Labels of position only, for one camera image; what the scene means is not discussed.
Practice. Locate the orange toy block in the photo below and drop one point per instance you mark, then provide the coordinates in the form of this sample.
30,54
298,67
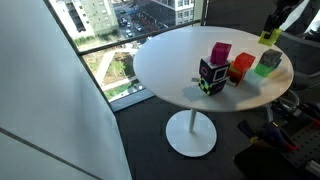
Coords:
244,62

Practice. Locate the checker patterned toy block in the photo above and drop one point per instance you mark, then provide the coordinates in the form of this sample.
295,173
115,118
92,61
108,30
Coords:
211,87

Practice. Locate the dark bar clamp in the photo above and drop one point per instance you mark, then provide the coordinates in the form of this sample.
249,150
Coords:
310,111

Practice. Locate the black perforated tool board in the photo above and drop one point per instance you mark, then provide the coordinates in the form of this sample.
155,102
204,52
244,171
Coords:
305,146

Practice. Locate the yellow toy block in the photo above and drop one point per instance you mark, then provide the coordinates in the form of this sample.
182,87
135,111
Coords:
270,38

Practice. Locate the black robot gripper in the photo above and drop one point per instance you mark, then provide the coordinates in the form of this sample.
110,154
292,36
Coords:
285,8

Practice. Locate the green toy block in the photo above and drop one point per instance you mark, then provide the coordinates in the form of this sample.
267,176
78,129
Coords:
264,70

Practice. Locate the round white pedestal table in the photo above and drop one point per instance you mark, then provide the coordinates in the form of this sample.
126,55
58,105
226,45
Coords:
170,63

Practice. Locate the dark clamp with red tip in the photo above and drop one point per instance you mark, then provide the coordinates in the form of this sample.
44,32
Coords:
271,135

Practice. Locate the navy printed toy block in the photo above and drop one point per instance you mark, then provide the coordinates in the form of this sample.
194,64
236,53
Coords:
213,71

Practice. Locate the dark window frame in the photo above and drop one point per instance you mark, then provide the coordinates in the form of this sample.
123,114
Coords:
133,37

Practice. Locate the magenta toy block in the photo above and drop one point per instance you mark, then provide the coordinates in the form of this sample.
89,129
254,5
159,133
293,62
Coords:
220,53

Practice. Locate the grey office chair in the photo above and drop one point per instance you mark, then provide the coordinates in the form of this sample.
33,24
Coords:
301,56

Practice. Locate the purple red printed block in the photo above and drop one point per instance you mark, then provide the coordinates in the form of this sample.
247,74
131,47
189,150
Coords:
235,77

